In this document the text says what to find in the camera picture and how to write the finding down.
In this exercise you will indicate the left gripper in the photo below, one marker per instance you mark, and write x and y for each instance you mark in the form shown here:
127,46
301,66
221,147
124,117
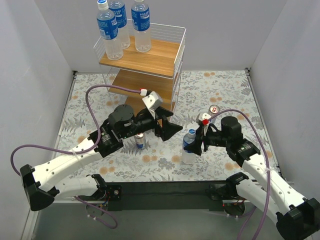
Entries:
159,124

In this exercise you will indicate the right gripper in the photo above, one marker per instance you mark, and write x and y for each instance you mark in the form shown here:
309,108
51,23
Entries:
203,141

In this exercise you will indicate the small Pocari Sweat bottle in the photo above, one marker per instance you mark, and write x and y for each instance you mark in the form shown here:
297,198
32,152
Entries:
188,156

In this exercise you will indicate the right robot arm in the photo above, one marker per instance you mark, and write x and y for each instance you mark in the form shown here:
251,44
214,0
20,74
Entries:
295,216

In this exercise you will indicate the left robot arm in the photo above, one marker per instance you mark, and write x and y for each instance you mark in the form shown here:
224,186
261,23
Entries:
42,183

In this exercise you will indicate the left Red Bull can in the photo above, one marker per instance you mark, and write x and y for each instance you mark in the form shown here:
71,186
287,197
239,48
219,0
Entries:
140,141

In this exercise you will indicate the red bull can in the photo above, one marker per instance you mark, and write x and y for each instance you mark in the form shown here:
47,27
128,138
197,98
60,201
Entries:
140,141
213,110

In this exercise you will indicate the right Red Bull can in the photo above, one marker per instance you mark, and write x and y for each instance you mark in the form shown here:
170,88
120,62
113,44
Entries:
213,110

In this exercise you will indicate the floral tablecloth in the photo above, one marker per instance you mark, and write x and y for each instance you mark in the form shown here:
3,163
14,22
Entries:
162,161

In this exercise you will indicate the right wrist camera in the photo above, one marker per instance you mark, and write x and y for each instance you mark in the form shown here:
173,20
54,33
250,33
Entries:
203,118

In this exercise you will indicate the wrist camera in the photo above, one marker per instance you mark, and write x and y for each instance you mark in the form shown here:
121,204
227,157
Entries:
203,118
152,100

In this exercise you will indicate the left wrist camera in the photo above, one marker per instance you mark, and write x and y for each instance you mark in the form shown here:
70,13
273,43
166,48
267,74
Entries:
152,100

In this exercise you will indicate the white wire wooden shelf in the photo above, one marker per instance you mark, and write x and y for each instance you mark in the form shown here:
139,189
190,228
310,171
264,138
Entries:
157,70

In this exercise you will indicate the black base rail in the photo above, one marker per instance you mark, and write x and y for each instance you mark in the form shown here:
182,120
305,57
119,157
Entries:
165,195

